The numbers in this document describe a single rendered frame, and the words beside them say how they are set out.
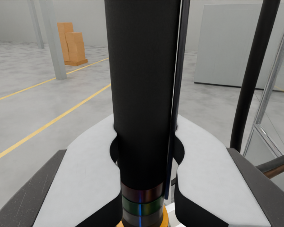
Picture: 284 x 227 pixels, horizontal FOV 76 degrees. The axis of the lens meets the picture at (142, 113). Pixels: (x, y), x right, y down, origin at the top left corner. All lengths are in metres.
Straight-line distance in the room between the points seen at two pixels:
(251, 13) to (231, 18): 0.42
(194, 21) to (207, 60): 6.78
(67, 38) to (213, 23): 5.43
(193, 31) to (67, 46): 7.25
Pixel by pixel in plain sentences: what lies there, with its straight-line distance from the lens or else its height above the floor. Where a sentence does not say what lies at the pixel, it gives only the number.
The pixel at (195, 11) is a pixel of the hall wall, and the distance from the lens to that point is 12.19.
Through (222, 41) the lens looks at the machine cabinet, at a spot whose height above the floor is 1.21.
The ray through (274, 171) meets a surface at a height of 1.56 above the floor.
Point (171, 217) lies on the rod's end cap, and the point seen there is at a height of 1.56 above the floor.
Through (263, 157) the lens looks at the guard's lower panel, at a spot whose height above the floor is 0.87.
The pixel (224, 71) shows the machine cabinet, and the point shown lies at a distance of 5.66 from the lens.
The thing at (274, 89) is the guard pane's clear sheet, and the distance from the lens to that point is 1.53.
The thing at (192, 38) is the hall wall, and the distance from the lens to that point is 12.22.
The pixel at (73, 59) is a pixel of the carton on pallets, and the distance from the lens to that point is 8.31.
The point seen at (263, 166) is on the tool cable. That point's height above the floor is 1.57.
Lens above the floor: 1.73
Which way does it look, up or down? 28 degrees down
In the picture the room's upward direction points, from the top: straight up
